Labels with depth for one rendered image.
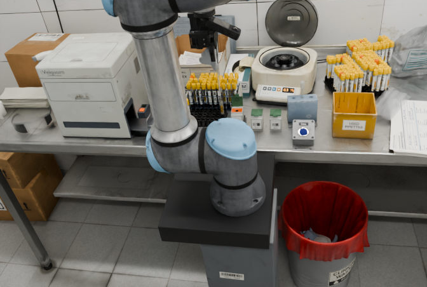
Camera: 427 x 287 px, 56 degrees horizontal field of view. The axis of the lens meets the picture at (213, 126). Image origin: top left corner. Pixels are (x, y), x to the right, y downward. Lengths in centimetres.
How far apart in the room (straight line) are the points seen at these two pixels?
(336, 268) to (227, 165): 98
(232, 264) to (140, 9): 74
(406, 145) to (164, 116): 80
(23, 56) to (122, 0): 123
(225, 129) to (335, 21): 102
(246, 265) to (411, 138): 67
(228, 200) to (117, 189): 126
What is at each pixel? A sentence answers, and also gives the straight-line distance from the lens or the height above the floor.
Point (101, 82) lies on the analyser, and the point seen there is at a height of 111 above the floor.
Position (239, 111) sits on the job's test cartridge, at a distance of 141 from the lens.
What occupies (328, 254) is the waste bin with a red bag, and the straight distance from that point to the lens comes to 171.
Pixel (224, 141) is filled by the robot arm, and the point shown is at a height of 117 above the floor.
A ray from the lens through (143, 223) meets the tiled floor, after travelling 240.
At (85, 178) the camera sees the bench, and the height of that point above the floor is 27.
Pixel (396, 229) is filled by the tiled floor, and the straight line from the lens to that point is 235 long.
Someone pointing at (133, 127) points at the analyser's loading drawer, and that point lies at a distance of 149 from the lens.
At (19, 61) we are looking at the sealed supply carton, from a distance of 201.
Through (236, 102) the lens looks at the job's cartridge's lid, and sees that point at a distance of 144.
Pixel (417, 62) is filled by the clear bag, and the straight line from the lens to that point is 179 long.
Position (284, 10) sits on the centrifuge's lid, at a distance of 180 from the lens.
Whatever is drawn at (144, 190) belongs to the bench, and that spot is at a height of 27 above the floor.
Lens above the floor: 174
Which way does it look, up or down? 36 degrees down
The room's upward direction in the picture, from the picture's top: 7 degrees counter-clockwise
